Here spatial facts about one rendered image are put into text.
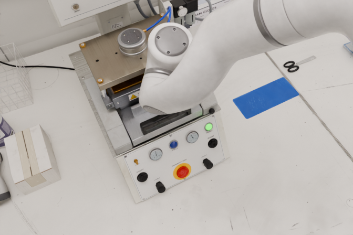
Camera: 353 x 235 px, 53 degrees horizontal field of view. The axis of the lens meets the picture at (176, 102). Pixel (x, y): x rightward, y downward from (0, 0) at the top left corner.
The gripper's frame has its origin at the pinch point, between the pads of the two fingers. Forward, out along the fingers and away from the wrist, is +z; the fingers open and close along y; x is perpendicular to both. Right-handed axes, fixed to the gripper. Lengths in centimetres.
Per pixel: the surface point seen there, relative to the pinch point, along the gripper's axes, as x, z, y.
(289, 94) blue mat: -10, 30, 49
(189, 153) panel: -14.4, 19.4, 3.2
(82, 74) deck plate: 25.7, 23.6, -16.0
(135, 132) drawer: -3.4, 8.9, -9.6
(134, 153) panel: -7.8, 12.9, -12.3
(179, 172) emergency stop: -17.8, 21.4, -1.9
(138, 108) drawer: 2.2, 7.8, -6.0
